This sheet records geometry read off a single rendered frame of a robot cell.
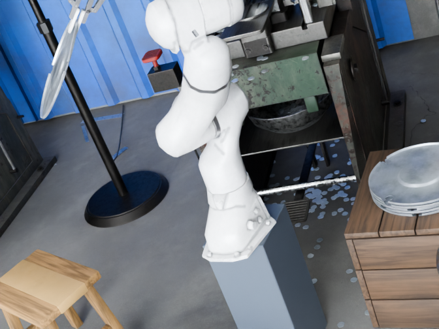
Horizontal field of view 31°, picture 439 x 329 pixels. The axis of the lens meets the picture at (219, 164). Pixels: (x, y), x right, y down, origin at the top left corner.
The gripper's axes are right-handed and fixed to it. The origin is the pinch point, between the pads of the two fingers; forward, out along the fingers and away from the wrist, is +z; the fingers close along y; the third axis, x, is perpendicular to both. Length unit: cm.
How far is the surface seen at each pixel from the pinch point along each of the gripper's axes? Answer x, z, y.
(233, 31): -20, -10, -48
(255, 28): -15, -14, -52
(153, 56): -32.5, 9.2, -31.2
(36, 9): -90, 22, 3
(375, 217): 38, 12, -87
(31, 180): -142, 114, -28
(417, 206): 45, 3, -92
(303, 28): -23, -19, -70
